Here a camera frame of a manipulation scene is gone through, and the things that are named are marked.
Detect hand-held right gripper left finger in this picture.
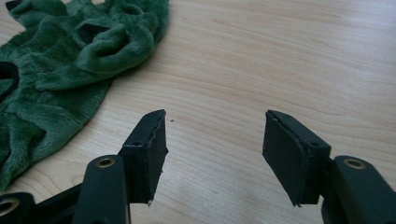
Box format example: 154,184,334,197
117,108,169,207

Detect green fleece cloth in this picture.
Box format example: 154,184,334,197
0,0,170,191

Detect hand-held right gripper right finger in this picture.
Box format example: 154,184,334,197
262,109,332,207

